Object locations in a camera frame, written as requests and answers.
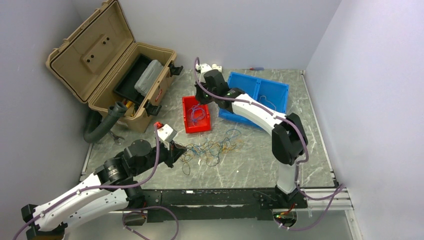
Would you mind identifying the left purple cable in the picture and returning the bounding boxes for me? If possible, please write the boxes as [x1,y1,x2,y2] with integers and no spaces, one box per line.
[12,124,162,240]

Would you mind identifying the tan plastic toolbox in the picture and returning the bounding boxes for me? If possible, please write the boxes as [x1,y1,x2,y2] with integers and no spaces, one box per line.
[45,0,177,133]

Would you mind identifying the red blue screwdriver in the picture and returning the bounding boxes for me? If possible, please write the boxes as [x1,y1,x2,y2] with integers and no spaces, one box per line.
[248,67,264,71]

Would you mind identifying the grey plastic case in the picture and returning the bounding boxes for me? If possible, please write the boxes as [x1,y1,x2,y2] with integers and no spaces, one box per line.
[134,59,164,97]

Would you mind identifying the blue black wires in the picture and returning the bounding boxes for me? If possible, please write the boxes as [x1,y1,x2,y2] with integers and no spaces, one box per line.
[175,128,253,176]

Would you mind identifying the aluminium frame rail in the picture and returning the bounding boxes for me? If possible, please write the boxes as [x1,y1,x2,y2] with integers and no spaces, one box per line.
[304,186,364,240]

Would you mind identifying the silver wrench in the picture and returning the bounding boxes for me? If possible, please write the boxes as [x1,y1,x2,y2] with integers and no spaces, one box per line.
[108,130,125,145]

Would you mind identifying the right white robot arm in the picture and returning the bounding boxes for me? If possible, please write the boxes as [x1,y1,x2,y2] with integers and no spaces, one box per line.
[194,69,309,208]

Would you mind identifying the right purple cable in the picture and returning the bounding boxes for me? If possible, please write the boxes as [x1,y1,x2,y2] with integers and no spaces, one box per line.
[193,56,311,200]

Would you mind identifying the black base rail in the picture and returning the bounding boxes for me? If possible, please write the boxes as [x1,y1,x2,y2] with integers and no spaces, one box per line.
[125,187,308,221]

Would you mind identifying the blue plastic bin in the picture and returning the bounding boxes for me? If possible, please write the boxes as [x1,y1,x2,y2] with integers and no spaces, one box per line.
[227,72,290,113]

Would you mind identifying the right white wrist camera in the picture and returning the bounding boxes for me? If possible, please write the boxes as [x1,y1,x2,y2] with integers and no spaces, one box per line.
[194,63,213,75]

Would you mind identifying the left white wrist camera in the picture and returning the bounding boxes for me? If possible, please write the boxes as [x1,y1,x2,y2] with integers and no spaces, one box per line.
[154,121,178,143]

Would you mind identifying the black toolbox tray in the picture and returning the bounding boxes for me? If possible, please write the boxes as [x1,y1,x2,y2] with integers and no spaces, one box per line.
[113,54,152,105]

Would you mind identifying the purple cable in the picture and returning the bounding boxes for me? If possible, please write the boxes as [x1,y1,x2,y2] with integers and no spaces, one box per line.
[193,56,311,200]
[12,124,162,240]

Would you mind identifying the grey corrugated hose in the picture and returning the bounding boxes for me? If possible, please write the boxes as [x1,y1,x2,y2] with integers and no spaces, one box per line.
[82,101,127,144]

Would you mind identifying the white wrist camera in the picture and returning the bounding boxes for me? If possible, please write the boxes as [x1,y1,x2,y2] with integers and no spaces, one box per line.
[194,63,213,75]
[154,121,178,143]

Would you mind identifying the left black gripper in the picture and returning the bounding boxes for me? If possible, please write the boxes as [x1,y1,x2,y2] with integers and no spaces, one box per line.
[133,138,187,176]

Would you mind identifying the yellow wires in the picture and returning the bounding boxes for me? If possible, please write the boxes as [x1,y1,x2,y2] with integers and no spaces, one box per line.
[258,95,277,112]

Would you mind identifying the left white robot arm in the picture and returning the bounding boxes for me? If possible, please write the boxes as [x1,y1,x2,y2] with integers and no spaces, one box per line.
[21,139,187,240]

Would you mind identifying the red plastic bin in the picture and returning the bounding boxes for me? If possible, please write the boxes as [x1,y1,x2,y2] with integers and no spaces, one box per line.
[181,96,212,134]

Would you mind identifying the white pipe elbow fitting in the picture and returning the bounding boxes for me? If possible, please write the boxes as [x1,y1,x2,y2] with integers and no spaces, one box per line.
[211,63,222,72]

